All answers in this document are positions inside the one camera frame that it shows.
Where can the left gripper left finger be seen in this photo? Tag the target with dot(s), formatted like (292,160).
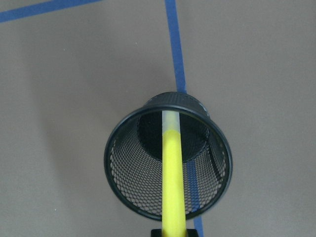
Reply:
(156,233)

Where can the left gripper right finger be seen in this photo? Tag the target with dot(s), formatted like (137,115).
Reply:
(191,233)

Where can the yellow highlighter pen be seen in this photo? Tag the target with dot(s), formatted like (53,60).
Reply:
(173,202)

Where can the black mesh pen cup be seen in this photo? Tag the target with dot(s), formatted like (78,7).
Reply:
(133,157)

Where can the brown paper table mat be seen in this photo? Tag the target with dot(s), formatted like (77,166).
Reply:
(68,77)

